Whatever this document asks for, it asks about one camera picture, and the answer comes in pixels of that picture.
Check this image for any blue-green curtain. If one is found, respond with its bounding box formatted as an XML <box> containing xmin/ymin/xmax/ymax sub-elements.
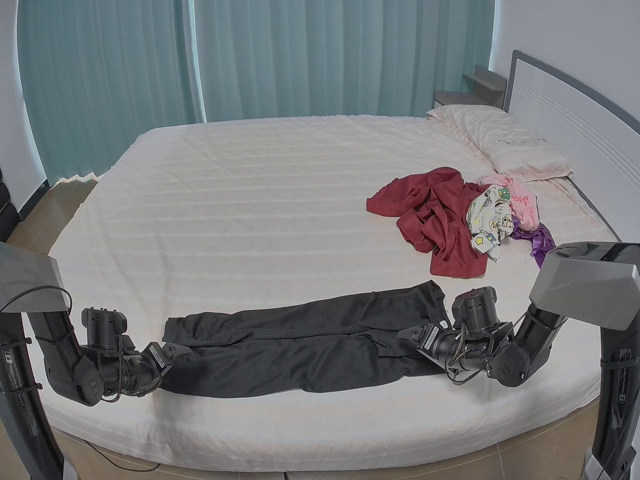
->
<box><xmin>17</xmin><ymin>0</ymin><xmax>207</xmax><ymax>186</ymax></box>
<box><xmin>192</xmin><ymin>0</ymin><xmax>498</xmax><ymax>121</ymax></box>

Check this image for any dark red garment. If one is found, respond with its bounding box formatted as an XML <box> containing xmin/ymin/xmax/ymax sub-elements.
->
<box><xmin>366</xmin><ymin>166</ymin><xmax>488</xmax><ymax>279</ymax></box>

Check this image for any cream pillow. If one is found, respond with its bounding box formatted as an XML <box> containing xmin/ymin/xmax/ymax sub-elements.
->
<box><xmin>426</xmin><ymin>103</ymin><xmax>575</xmax><ymax>181</ymax></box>

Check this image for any black cable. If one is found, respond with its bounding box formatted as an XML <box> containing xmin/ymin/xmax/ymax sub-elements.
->
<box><xmin>80</xmin><ymin>438</ymin><xmax>162</xmax><ymax>472</ymax></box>
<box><xmin>0</xmin><ymin>285</ymin><xmax>73</xmax><ymax>315</ymax></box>
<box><xmin>445</xmin><ymin>363</ymin><xmax>482</xmax><ymax>385</ymax></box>

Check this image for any pink garment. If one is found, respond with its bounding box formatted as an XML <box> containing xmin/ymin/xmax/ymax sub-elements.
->
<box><xmin>477</xmin><ymin>174</ymin><xmax>540</xmax><ymax>231</ymax></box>

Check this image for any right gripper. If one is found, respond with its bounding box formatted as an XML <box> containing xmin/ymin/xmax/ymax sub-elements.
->
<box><xmin>417</xmin><ymin>320</ymin><xmax>466</xmax><ymax>369</ymax></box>

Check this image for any purple garment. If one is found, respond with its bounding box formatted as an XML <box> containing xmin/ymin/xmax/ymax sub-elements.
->
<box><xmin>510</xmin><ymin>223</ymin><xmax>557</xmax><ymax>269</ymax></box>

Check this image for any bed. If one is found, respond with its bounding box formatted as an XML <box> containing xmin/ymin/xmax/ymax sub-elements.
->
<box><xmin>35</xmin><ymin>48</ymin><xmax>640</xmax><ymax>471</ymax></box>

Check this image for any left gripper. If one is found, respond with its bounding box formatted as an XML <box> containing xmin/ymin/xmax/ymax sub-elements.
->
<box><xmin>120</xmin><ymin>340</ymin><xmax>175</xmax><ymax>396</ymax></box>

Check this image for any black T-shirt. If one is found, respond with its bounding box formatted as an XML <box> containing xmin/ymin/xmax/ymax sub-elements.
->
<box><xmin>161</xmin><ymin>280</ymin><xmax>451</xmax><ymax>398</ymax></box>

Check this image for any white printed garment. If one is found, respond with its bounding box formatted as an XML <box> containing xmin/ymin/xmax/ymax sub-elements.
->
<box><xmin>466</xmin><ymin>185</ymin><xmax>516</xmax><ymax>264</ymax></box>

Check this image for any grey bedside table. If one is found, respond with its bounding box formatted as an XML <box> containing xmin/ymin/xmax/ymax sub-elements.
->
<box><xmin>434</xmin><ymin>65</ymin><xmax>507</xmax><ymax>109</ymax></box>

